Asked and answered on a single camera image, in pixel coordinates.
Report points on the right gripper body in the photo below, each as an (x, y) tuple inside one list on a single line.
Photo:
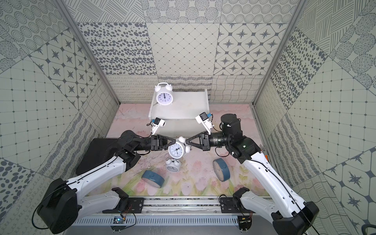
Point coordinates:
[(206, 143)]

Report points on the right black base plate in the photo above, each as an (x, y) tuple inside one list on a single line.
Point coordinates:
[(230, 205)]

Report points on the black pad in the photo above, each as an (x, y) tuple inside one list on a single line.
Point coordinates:
[(98, 152)]

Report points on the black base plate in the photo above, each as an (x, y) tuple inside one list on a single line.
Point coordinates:
[(230, 205), (132, 205)]

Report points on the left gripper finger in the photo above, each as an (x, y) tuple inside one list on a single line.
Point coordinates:
[(165, 144), (166, 139)]

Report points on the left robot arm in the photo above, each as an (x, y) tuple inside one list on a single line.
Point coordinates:
[(78, 187)]

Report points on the white twin-bell alarm clock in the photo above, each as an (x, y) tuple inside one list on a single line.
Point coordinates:
[(173, 165), (164, 93), (179, 149)]

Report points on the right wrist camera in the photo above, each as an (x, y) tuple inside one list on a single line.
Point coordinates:
[(204, 119)]

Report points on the blue round alarm clock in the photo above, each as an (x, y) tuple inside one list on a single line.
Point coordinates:
[(153, 179), (221, 170)]

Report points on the white two-tier shelf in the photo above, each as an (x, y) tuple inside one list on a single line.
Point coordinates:
[(179, 117)]

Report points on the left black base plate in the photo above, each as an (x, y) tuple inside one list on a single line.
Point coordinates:
[(132, 205)]

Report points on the perforated cable duct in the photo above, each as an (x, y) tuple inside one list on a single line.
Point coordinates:
[(159, 220)]

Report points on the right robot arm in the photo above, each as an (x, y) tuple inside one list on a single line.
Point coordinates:
[(289, 213)]

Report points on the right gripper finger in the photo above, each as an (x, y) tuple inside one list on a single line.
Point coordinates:
[(196, 144), (195, 138)]

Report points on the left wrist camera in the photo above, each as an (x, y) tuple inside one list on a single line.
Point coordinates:
[(155, 124)]

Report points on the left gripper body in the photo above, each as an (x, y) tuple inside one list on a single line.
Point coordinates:
[(158, 142)]

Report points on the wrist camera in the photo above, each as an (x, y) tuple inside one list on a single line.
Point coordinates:
[(155, 124), (204, 119)]

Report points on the aluminium mounting rail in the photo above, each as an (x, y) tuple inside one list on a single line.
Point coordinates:
[(182, 202)]

